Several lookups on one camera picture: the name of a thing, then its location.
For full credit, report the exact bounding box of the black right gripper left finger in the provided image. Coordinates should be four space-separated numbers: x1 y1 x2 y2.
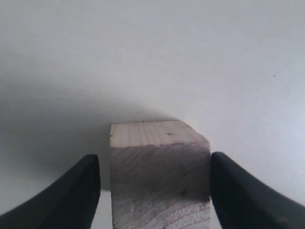
0 154 101 229

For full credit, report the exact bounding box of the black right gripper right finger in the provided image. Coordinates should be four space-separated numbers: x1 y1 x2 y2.
210 152 305 229

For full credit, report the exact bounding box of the medium knotty wooden cube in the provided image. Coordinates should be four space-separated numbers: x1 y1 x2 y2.
110 121 211 229

